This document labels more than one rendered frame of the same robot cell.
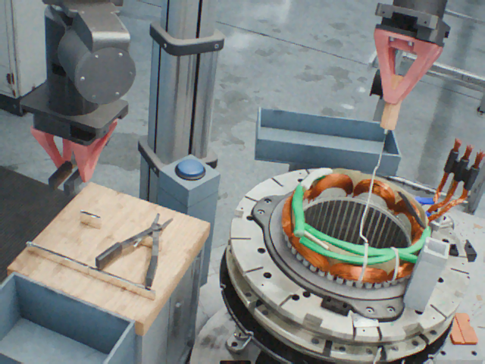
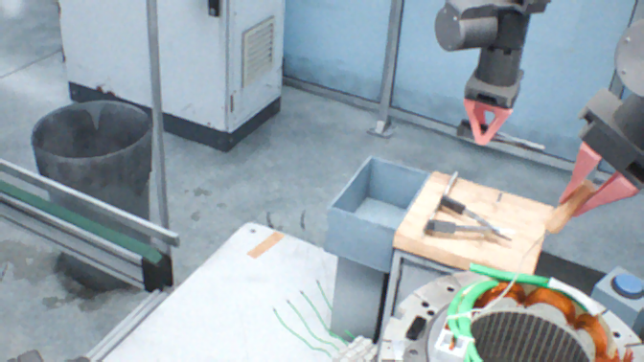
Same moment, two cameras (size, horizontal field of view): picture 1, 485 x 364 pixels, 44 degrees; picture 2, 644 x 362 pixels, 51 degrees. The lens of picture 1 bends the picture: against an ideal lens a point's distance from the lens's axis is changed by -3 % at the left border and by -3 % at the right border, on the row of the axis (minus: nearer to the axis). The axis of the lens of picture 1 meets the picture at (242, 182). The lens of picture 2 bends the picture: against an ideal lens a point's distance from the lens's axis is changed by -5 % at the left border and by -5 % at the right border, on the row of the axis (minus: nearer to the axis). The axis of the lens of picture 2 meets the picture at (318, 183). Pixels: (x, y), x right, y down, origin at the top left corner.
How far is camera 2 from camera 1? 84 cm
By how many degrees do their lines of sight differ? 76
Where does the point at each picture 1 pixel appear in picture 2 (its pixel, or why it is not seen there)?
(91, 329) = not seen: hidden behind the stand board
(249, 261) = (466, 279)
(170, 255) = (476, 250)
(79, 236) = (479, 201)
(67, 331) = not seen: hidden behind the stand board
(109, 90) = (447, 41)
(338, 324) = (395, 329)
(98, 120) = (476, 85)
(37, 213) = not seen: outside the picture
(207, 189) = (616, 309)
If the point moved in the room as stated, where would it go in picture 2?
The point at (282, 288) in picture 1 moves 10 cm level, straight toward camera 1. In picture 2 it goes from (435, 296) to (356, 277)
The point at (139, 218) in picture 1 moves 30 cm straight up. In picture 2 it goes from (517, 233) to (568, 41)
